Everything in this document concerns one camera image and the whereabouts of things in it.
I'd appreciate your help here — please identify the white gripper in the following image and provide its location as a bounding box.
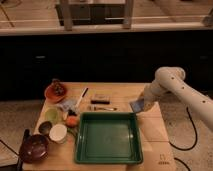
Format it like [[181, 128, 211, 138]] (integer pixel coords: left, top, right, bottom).
[[143, 83, 160, 111]]

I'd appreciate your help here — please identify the blue sponge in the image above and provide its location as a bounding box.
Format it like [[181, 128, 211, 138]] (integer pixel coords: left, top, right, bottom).
[[130, 99, 144, 113]]

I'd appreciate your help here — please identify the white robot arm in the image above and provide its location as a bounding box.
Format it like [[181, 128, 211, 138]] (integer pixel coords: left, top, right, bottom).
[[141, 67, 213, 132]]

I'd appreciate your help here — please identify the green plastic tray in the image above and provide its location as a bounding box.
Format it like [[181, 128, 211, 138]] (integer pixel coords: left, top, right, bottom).
[[74, 112, 143, 164]]

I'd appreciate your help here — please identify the dark rectangular block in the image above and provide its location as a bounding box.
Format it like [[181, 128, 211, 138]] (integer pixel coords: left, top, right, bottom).
[[91, 95, 110, 104]]

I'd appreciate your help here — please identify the metal utensil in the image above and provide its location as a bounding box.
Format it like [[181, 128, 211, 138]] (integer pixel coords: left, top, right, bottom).
[[88, 106, 117, 111]]

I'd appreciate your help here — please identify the clear plastic bag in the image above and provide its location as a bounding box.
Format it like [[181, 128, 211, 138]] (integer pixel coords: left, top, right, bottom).
[[56, 99, 76, 112]]

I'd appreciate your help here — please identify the orange carrot toy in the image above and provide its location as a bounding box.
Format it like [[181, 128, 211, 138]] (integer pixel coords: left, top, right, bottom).
[[65, 116, 79, 127]]

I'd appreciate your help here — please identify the dark pinecone object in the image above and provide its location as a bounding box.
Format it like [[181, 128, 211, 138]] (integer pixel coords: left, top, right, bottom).
[[52, 79, 65, 96]]

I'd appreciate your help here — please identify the white cup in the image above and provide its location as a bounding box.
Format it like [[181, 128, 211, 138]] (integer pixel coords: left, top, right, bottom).
[[49, 124, 67, 144]]

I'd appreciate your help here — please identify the light green cup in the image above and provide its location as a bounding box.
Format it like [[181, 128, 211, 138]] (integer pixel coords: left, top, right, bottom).
[[45, 108, 59, 124]]

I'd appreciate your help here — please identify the small dark bowl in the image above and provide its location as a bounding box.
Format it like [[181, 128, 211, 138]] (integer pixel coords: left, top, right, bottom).
[[38, 121, 52, 135]]

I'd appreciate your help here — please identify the dark red bowl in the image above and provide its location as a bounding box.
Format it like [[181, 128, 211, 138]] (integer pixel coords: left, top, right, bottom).
[[19, 134, 49, 163]]

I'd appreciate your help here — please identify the black cable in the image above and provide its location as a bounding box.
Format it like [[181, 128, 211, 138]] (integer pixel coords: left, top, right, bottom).
[[168, 106, 199, 171]]

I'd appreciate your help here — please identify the white handled knife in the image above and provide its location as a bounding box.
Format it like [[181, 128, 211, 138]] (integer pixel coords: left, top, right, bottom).
[[75, 87, 89, 108]]

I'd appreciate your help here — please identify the wooden shelf frame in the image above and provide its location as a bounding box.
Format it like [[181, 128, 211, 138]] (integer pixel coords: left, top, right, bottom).
[[54, 0, 134, 31]]

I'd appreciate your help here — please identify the black ladle handle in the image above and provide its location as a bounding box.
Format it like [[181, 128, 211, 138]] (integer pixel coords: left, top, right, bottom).
[[16, 129, 30, 171]]

